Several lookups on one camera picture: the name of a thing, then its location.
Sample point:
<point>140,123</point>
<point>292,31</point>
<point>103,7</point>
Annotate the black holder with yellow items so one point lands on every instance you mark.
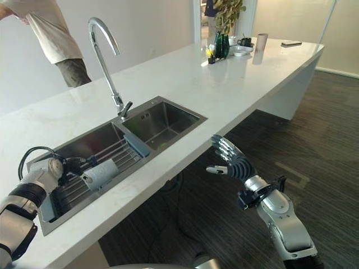
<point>211,57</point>

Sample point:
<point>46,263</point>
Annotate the white patterned cup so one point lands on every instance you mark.
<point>102,171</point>

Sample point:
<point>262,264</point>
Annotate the white mug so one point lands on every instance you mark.
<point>232,41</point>

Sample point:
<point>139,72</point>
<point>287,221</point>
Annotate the green leafy plant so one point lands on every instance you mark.
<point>228,14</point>

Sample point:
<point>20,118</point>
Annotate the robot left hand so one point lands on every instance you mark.
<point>73,168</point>

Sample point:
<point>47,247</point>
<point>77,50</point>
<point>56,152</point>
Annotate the white bowl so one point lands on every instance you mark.
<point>241,50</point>

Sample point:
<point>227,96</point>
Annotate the black mug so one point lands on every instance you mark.
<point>246,41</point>

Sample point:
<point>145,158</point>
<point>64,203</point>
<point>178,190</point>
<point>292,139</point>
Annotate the dark green glass vase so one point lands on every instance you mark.
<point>222,46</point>

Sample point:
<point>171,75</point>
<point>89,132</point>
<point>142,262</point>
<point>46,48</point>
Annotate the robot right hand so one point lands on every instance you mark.
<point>240,166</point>

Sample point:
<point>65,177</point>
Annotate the stainless steel double sink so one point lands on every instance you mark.
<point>165,123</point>

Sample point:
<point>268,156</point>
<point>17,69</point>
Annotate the tall beige cup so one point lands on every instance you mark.
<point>262,42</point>

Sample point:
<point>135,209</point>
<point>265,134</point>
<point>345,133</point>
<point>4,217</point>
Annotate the robot silver torso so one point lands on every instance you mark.
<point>179,262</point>

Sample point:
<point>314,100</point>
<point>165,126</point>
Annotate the chrome gooseneck faucet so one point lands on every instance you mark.
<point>104,64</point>

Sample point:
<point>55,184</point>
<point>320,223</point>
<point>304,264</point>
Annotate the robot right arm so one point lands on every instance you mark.
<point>283,213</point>

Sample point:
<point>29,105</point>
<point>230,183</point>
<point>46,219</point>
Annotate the person in doorway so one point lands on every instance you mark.
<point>211,7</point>

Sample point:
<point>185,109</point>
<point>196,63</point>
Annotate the roll-up sink drying rack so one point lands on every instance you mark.
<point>123,157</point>

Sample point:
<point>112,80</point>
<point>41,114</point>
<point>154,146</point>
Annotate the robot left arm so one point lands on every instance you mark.
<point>19,201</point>

